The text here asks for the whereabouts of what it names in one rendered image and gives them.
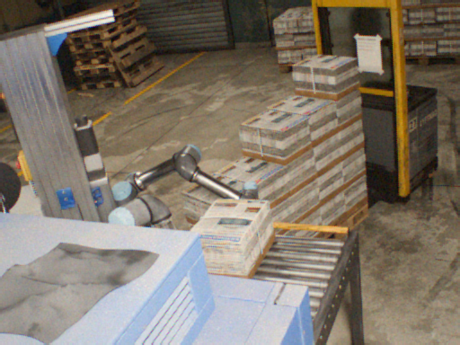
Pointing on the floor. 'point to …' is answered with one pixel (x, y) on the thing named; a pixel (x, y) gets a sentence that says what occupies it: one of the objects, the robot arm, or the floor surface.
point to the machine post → (292, 293)
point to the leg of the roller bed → (357, 304)
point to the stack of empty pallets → (90, 43)
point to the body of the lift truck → (375, 119)
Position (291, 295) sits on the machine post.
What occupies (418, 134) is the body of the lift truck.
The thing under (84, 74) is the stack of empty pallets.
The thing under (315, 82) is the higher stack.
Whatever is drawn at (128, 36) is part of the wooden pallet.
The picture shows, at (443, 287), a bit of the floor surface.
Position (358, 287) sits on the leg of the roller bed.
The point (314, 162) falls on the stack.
